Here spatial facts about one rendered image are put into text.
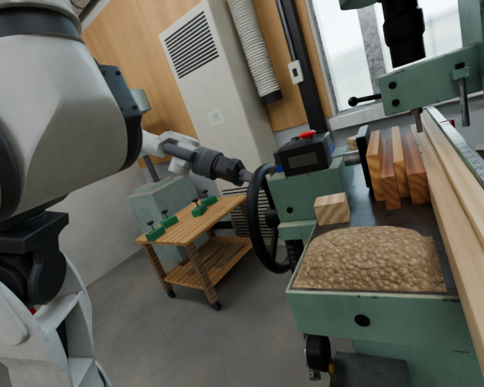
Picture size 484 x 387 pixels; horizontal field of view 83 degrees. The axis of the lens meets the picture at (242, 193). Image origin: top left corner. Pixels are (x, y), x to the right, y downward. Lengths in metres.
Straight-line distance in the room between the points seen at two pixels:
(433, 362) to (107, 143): 0.57
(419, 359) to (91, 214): 3.09
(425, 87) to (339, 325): 0.41
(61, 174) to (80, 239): 3.09
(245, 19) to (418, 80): 1.60
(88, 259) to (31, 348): 2.68
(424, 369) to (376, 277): 0.34
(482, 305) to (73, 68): 0.28
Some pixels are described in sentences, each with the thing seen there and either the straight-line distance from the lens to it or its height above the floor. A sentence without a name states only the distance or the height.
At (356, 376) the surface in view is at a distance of 0.60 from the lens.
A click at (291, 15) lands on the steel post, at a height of 1.52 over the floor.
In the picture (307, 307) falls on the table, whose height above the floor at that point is 0.88.
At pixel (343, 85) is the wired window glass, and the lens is 2.06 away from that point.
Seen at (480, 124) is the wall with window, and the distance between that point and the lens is 1.96.
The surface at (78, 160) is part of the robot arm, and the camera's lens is 0.20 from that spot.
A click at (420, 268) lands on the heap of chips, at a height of 0.91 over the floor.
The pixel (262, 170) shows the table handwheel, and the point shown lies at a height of 0.95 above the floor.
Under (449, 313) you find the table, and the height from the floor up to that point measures 0.88.
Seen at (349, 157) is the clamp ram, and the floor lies 0.96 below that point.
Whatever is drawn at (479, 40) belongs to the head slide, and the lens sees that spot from 0.57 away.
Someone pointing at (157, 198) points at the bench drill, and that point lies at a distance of 2.53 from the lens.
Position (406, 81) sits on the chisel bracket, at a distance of 0.57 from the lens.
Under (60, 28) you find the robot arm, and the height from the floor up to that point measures 1.17.
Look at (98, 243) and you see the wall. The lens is 3.35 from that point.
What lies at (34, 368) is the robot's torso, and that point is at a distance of 0.73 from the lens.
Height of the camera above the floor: 1.10
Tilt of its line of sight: 16 degrees down
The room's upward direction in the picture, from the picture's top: 20 degrees counter-clockwise
